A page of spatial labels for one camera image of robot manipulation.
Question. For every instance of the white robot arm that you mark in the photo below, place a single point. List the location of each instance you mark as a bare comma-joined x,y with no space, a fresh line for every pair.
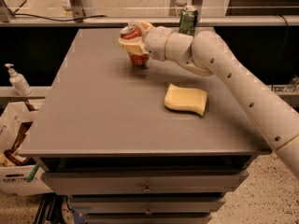
205,53

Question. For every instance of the yellow sponge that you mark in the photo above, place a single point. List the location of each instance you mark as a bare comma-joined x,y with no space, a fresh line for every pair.
186,99

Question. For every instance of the grey metal rail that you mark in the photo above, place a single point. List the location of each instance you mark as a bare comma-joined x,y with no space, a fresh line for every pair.
115,22

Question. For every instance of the top grey drawer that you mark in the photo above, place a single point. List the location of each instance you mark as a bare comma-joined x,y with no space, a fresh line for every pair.
143,182

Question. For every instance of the green soda can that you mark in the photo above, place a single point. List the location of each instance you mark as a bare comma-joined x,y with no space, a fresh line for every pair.
188,20

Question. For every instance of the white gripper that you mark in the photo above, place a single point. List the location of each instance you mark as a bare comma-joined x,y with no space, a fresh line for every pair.
155,43

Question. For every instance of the grey drawer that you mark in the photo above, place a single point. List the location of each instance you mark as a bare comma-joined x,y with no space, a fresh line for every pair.
143,182
147,204
149,219

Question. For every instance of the middle grey drawer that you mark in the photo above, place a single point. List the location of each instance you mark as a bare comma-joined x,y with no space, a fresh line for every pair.
147,204

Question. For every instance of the bottom grey drawer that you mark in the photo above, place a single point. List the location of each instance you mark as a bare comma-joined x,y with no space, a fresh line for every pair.
149,219

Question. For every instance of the green marker pen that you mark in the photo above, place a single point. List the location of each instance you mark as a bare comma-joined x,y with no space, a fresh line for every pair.
32,174

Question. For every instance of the grey drawer cabinet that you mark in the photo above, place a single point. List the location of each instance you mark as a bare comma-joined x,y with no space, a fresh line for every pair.
104,115

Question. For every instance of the red coke can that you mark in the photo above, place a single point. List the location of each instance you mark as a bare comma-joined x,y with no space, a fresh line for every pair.
129,32

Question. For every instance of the white cardboard box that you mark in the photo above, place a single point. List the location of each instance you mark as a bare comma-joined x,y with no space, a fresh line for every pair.
15,122

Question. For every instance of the white pump bottle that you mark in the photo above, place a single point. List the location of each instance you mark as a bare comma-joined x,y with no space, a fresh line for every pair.
18,81

